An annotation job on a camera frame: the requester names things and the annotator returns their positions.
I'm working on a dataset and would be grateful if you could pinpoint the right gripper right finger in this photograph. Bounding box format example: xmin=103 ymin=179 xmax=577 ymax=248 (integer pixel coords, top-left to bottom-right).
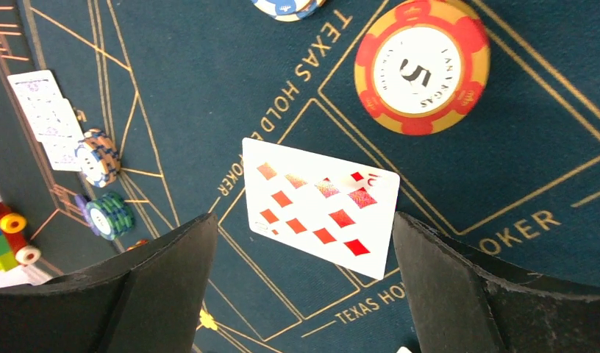
xmin=392 ymin=212 xmax=600 ymax=352

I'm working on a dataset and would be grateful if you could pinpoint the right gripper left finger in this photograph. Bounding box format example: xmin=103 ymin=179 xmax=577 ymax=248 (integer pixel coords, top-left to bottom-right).
xmin=0 ymin=213 xmax=218 ymax=352

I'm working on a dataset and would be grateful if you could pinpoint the teal chips seat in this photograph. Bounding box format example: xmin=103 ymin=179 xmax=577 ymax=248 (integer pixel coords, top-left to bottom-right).
xmin=84 ymin=191 xmax=135 ymax=241

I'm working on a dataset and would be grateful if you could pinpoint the purple small blind button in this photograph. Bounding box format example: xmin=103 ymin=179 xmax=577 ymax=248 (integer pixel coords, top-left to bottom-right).
xmin=74 ymin=194 xmax=92 ymax=227

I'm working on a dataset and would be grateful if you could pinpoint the ten of diamonds card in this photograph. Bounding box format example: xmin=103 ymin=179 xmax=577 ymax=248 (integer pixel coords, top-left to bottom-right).
xmin=242 ymin=138 xmax=400 ymax=280

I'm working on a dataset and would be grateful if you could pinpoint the pink chips seat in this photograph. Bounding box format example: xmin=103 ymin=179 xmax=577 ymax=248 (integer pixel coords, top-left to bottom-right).
xmin=251 ymin=0 xmax=326 ymax=22
xmin=74 ymin=129 xmax=121 ymax=188

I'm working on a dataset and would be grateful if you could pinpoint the orange chips seat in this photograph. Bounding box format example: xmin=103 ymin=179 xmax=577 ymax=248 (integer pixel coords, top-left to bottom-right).
xmin=354 ymin=1 xmax=490 ymax=135
xmin=126 ymin=239 xmax=149 ymax=251

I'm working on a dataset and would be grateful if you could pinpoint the dealt card seat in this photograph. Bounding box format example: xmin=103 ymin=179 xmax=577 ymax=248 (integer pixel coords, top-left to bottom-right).
xmin=7 ymin=70 xmax=63 ymax=142

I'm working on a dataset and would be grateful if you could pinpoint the colourful lego toy car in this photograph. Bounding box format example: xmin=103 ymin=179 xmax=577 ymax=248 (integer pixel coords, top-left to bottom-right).
xmin=0 ymin=202 xmax=41 ymax=272

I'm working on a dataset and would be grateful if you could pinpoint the dark green rectangular poker mat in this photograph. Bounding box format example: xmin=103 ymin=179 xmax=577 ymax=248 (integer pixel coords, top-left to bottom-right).
xmin=0 ymin=1 xmax=118 ymax=277

